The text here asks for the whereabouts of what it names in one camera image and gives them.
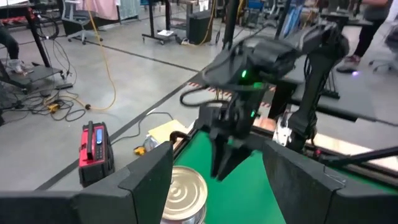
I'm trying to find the office chair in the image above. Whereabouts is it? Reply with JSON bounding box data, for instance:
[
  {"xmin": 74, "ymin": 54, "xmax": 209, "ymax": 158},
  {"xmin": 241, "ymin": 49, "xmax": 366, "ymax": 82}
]
[{"xmin": 60, "ymin": 0, "xmax": 103, "ymax": 44}]

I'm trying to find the pink cloth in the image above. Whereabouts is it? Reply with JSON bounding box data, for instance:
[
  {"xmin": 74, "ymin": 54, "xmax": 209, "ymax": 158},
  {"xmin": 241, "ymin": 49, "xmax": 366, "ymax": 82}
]
[{"xmin": 76, "ymin": 0, "xmax": 121, "ymax": 21}]

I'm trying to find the yellow cable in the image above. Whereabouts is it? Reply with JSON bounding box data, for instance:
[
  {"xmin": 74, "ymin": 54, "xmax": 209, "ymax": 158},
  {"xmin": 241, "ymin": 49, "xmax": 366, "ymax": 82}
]
[{"xmin": 46, "ymin": 0, "xmax": 118, "ymax": 112}]

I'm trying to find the person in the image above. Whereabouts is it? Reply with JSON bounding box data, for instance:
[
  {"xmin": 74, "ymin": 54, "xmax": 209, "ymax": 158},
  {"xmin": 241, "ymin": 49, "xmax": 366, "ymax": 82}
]
[
  {"xmin": 0, "ymin": 26, "xmax": 26, "ymax": 75},
  {"xmin": 335, "ymin": 0, "xmax": 389, "ymax": 75}
]

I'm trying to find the green table mat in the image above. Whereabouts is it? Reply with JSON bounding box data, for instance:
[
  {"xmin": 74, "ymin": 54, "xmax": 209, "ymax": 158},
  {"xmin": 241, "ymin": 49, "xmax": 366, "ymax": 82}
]
[{"xmin": 174, "ymin": 130, "xmax": 398, "ymax": 224}]

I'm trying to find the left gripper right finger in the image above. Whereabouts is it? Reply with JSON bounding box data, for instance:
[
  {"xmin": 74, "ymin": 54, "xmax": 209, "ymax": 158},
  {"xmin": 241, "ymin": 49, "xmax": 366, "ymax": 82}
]
[{"xmin": 262, "ymin": 140, "xmax": 398, "ymax": 224}]

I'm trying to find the black pole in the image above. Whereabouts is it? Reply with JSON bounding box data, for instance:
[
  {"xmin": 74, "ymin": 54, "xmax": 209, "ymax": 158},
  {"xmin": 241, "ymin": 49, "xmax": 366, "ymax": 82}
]
[{"xmin": 222, "ymin": 0, "xmax": 241, "ymax": 51}]

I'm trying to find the black power cable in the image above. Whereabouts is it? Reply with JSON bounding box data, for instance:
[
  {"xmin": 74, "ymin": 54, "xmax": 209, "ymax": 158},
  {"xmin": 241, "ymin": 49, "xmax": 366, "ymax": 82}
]
[{"xmin": 110, "ymin": 111, "xmax": 175, "ymax": 146}]

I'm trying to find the gold lid can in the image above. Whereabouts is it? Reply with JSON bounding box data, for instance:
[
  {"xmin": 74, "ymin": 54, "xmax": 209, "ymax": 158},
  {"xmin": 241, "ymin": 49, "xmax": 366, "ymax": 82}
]
[{"xmin": 160, "ymin": 166, "xmax": 208, "ymax": 224}]

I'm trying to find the black floor cable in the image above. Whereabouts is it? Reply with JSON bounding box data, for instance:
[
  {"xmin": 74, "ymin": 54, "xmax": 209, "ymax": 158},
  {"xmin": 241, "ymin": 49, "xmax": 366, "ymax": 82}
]
[{"xmin": 0, "ymin": 90, "xmax": 88, "ymax": 123}]

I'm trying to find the black aluminium table frame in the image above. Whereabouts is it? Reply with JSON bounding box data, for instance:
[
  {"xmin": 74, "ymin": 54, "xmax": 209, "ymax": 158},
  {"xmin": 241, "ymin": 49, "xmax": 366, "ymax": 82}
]
[{"xmin": 169, "ymin": 124, "xmax": 398, "ymax": 189}]

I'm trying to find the yellow paper pad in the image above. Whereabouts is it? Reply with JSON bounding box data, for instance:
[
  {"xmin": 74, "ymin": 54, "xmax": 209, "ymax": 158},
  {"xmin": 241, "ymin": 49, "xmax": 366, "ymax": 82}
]
[{"xmin": 148, "ymin": 119, "xmax": 189, "ymax": 144}]

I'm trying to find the red black tool case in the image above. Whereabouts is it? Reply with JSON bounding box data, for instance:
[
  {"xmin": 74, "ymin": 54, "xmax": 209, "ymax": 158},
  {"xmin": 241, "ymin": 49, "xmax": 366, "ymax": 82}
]
[{"xmin": 78, "ymin": 120, "xmax": 116, "ymax": 187}]

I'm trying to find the grey cloth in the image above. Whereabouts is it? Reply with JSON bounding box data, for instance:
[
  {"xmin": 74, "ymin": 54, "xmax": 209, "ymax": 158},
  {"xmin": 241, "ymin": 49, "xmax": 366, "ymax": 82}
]
[{"xmin": 119, "ymin": 0, "xmax": 141, "ymax": 19}]

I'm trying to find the black bin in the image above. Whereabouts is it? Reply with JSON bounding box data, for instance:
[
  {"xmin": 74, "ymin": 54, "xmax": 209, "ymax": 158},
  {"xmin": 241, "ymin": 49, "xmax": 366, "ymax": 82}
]
[{"xmin": 188, "ymin": 11, "xmax": 215, "ymax": 45}]

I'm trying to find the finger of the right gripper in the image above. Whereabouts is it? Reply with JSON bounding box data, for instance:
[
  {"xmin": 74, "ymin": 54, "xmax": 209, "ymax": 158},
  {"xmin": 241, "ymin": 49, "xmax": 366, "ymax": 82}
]
[
  {"xmin": 217, "ymin": 145, "xmax": 253, "ymax": 182},
  {"xmin": 210, "ymin": 136, "xmax": 230, "ymax": 179}
]

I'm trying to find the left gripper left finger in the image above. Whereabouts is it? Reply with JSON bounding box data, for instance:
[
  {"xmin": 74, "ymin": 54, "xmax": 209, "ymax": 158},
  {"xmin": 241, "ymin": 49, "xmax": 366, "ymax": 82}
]
[{"xmin": 0, "ymin": 141, "xmax": 174, "ymax": 224}]

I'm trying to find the black metal desk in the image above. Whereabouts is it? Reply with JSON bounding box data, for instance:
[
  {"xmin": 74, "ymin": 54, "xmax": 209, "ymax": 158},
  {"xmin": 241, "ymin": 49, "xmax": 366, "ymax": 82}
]
[{"xmin": 0, "ymin": 0, "xmax": 74, "ymax": 94}]

